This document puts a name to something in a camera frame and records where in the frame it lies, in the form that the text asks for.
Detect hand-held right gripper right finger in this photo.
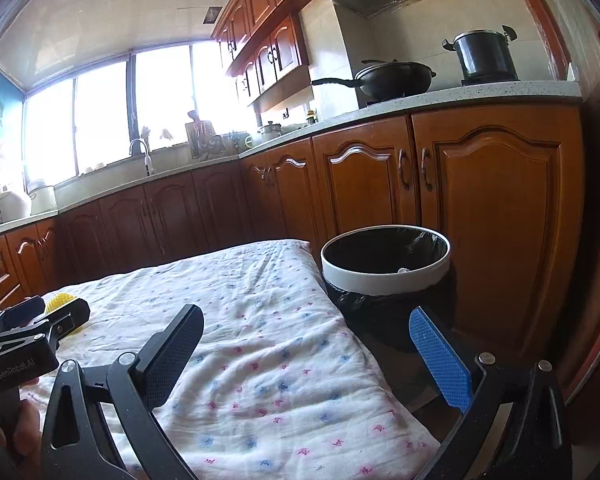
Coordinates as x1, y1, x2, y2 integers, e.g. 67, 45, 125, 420
409, 306, 576, 480

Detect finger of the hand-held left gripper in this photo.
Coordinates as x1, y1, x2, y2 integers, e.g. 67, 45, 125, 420
42, 299, 91, 356
0, 297, 47, 331

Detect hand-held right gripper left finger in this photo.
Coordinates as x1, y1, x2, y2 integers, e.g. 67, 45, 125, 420
40, 303, 205, 480

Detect yellow spiky ball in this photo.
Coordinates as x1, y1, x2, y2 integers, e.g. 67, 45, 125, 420
45, 294, 83, 333

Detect white round bin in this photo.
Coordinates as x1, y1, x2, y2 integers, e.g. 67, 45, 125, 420
321, 226, 456, 356

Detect person's left hand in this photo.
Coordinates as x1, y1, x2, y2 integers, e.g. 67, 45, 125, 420
19, 400, 43, 458

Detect black bin liner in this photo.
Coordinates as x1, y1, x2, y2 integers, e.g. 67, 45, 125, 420
324, 230, 456, 356

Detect white floral printed blanket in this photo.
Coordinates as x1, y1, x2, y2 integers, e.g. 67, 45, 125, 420
20, 239, 441, 480

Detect white rice cooker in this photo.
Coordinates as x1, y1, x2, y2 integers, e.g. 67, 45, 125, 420
0, 190, 32, 223

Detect white lidded container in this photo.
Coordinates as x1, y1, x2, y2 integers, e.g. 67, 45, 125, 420
27, 180, 57, 215

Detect wooden base cabinets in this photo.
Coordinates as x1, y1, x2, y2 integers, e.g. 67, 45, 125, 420
0, 105, 583, 361

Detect chrome sink faucet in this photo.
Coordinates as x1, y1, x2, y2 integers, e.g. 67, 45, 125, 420
128, 138, 154, 177

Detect kitchen window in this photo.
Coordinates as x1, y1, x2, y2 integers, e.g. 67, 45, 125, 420
22, 42, 261, 186

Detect utensil rack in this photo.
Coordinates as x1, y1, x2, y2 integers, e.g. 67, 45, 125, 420
185, 120, 226, 161

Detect white speckled kitchen counter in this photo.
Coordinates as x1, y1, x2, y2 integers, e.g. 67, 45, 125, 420
0, 80, 583, 241

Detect gas stove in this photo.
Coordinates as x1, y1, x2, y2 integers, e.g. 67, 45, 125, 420
365, 75, 523, 107

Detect black wok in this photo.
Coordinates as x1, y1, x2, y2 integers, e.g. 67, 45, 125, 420
311, 60, 437, 102

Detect black cooking pot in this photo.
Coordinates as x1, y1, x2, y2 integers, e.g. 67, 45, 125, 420
442, 25, 520, 83

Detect blue wall poster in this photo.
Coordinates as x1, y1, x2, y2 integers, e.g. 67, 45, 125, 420
0, 67, 26, 161

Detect wooden wall cabinets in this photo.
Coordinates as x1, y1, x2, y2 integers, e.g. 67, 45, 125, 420
212, 0, 322, 111

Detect red-brown wooden door frame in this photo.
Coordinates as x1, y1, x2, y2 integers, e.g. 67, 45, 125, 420
505, 0, 600, 411

